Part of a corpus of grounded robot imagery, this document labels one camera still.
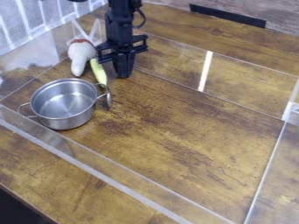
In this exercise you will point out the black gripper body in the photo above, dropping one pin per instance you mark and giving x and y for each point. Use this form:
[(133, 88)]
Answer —
[(108, 49)]

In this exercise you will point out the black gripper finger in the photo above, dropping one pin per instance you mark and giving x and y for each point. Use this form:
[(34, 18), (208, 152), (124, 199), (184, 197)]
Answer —
[(129, 63), (118, 65)]

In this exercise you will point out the green handled metal spoon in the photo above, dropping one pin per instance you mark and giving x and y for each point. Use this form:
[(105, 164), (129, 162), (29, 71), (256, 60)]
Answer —
[(97, 69)]

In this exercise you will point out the white plush toy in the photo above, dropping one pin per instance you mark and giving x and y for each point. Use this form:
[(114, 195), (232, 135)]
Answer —
[(81, 51)]

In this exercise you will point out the small steel pot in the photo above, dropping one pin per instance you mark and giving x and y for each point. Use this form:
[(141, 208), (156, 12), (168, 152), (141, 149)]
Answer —
[(64, 102)]

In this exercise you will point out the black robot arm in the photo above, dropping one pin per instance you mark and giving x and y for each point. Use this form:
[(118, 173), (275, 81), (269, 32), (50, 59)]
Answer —
[(122, 44)]

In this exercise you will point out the clear acrylic stand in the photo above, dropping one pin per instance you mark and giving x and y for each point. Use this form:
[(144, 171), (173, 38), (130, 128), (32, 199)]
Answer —
[(92, 32)]

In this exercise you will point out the black strip on table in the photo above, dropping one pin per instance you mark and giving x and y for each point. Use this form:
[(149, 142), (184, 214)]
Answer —
[(228, 16)]

